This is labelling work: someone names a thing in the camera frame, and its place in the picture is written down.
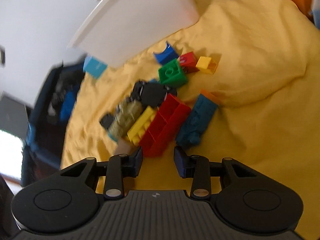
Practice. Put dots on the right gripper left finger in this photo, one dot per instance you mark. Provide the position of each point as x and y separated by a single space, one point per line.
119 167

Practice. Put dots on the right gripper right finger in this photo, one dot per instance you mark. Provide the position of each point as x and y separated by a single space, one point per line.
196 167

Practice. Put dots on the yellow long block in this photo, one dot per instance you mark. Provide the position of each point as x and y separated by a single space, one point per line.
139 128

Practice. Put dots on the olive camouflage toy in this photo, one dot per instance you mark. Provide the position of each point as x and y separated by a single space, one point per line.
118 124

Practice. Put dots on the large red block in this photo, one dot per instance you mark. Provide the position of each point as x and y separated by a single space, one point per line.
165 126

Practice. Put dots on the teal long block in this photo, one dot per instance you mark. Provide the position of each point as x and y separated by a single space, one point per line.
198 120

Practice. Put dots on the green square block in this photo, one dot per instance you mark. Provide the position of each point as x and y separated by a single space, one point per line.
172 75

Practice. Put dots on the yellow small block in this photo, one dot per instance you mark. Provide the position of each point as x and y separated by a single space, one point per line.
206 65

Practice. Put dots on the red printed cube block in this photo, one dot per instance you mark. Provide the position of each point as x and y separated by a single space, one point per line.
188 62

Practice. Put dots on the blue arch block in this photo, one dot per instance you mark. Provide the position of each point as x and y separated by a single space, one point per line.
167 55

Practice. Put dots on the dark blue bag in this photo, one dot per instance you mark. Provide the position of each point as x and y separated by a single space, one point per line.
43 147

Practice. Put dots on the cyan cardboard box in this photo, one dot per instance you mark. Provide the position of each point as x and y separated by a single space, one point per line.
94 67

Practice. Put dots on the white plastic bin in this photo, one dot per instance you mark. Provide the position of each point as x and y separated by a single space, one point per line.
117 30

